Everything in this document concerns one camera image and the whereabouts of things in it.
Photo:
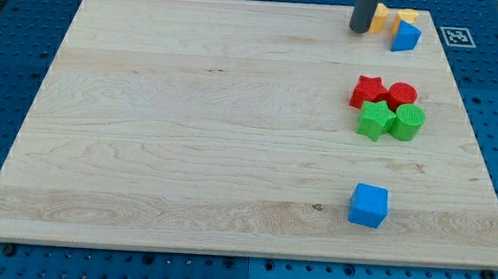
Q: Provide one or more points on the yellow block left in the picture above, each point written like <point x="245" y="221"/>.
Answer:
<point x="380" y="16"/>

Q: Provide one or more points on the yellow block right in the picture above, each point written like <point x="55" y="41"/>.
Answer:
<point x="410" y="16"/>

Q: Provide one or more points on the red cylinder block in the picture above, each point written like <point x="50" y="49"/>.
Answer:
<point x="401" y="93"/>

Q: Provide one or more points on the light wooden board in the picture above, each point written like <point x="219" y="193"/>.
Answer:
<point x="224" y="127"/>

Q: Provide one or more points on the black bolt lower right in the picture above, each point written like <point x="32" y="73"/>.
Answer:
<point x="488" y="274"/>

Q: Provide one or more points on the yellow block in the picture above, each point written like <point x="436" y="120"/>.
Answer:
<point x="410" y="16"/>
<point x="380" y="16"/>

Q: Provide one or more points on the blue cube block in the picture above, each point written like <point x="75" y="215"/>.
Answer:
<point x="368" y="205"/>

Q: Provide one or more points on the black bolt lower left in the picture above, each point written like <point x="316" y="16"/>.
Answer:
<point x="8" y="250"/>

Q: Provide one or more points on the white fiducial marker tag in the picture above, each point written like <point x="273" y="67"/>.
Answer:
<point x="457" y="37"/>

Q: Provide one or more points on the green star block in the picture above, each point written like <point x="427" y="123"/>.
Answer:
<point x="375" y="119"/>

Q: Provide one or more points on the black bolt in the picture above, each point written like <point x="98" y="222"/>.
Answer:
<point x="8" y="250"/>
<point x="488" y="274"/>

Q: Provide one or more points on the red star block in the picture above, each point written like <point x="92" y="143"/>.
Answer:
<point x="368" y="89"/>

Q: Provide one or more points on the green cylinder block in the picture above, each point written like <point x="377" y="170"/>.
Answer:
<point x="409" y="120"/>

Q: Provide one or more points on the blue triangular prism block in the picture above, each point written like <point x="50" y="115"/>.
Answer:
<point x="406" y="38"/>

